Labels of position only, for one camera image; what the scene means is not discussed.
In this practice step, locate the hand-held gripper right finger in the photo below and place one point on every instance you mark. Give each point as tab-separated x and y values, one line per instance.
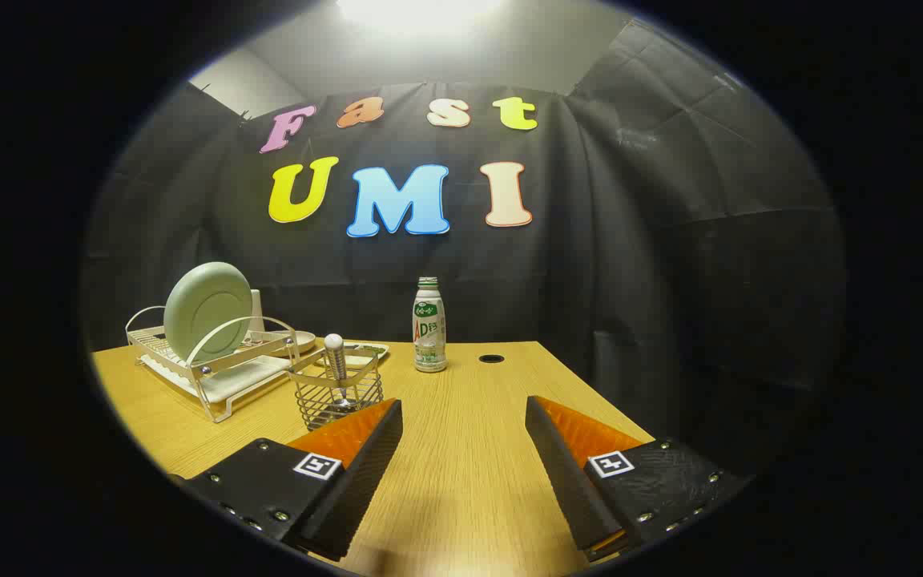
570	473

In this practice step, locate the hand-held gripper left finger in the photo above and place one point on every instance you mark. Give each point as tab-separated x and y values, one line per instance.
353	481

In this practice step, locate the black backdrop cloth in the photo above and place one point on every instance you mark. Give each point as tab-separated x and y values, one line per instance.
630	240

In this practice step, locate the pale green plate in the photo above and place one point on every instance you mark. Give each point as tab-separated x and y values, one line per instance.
205	312

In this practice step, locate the white divided dish with beans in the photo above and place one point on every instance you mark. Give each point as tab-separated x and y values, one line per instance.
372	349

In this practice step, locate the white drink bottle green label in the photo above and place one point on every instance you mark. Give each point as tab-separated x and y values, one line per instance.
429	332

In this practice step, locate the white toaster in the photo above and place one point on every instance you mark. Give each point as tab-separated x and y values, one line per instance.
256	312

